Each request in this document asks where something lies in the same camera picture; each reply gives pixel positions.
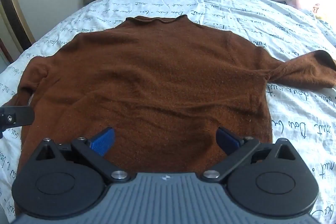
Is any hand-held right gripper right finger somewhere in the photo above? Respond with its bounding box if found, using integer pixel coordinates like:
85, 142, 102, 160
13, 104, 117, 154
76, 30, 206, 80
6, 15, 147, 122
201, 126, 298, 184

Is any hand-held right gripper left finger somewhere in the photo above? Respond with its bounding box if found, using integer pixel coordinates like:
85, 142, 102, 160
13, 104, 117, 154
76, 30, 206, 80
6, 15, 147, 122
34, 127, 131, 184

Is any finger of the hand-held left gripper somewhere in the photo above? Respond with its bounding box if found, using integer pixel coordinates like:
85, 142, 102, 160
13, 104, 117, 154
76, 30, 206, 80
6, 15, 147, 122
0, 106, 35, 139

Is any brown knit sweater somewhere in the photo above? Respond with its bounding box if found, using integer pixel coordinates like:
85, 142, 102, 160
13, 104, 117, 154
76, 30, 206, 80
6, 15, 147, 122
10, 15, 336, 177

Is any white script printed blanket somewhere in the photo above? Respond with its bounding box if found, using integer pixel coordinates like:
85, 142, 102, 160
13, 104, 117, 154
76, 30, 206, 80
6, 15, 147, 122
0, 0, 336, 224

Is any gold tower fan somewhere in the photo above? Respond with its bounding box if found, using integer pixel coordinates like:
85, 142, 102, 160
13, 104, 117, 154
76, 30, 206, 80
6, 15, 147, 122
0, 0, 36, 62

